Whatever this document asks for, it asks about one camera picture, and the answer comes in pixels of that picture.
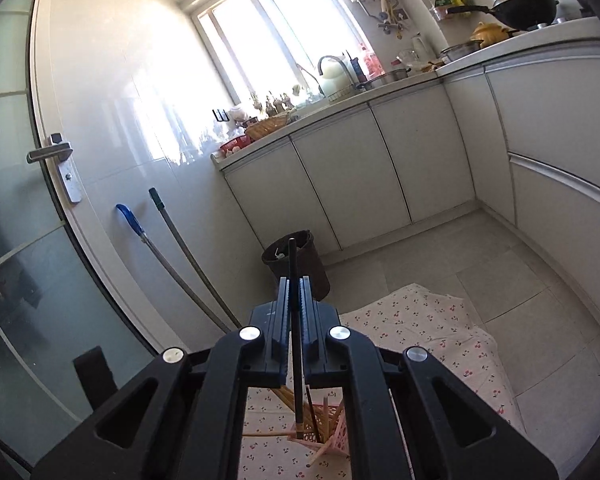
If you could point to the yellow clay pot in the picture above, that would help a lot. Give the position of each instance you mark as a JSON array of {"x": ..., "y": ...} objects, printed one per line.
[{"x": 489, "y": 31}]

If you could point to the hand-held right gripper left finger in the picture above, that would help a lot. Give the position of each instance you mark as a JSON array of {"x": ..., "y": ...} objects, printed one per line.
[{"x": 284, "y": 330}]

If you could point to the brown trash bin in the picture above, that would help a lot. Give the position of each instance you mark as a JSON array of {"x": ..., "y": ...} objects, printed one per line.
[{"x": 315, "y": 270}]

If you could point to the white plastic jug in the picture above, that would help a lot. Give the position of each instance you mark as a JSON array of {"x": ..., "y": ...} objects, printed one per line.
[{"x": 337, "y": 77}]

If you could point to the dark brown chopstick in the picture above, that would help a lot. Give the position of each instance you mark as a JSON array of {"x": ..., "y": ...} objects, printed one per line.
[
  {"x": 293, "y": 260},
  {"x": 310, "y": 397}
]

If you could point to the clear glass jar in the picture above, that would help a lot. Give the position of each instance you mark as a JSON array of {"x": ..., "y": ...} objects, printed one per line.
[{"x": 404, "y": 59}]

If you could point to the steel pot by sink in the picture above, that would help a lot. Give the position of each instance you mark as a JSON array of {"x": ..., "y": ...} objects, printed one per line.
[{"x": 387, "y": 79}]

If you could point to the red plastic basket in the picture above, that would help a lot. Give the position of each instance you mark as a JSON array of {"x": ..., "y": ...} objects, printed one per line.
[{"x": 232, "y": 146}]

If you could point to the pink plastic basket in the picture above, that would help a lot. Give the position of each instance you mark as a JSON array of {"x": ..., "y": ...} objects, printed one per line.
[{"x": 337, "y": 440}]

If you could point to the red package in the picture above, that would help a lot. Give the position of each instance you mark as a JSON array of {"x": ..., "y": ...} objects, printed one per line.
[{"x": 372, "y": 65}]

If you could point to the frosted glass door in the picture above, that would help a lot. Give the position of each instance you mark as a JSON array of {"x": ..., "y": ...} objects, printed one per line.
[{"x": 10, "y": 185}]

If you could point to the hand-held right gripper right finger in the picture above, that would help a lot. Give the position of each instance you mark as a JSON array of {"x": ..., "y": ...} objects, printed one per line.
[{"x": 307, "y": 330}]

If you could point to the white kitchen cabinets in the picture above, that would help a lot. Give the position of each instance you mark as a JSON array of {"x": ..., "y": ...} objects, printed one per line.
[{"x": 429, "y": 160}]

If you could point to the kitchen window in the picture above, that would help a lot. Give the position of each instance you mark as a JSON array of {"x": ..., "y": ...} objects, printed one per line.
[{"x": 280, "y": 35}]

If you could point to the steel kitchen faucet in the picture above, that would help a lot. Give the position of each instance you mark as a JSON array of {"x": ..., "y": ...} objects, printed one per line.
[{"x": 330, "y": 58}]

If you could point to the wall rack with packets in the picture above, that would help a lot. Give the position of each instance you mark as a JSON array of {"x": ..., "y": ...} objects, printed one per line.
[{"x": 449, "y": 2}]

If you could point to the black wok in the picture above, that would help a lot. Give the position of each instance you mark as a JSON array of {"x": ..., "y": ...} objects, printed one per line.
[{"x": 524, "y": 7}]

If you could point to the steel pan with lid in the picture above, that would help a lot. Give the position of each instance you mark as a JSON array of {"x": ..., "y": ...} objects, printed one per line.
[{"x": 459, "y": 52}]

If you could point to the wicker basket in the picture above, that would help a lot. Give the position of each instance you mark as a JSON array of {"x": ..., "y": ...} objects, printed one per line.
[{"x": 267, "y": 127}]

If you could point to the white kettle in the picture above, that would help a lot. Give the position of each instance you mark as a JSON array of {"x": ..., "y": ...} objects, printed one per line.
[{"x": 422, "y": 47}]

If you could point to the cherry print cloth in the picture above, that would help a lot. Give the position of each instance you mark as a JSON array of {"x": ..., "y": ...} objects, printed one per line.
[{"x": 429, "y": 325}]

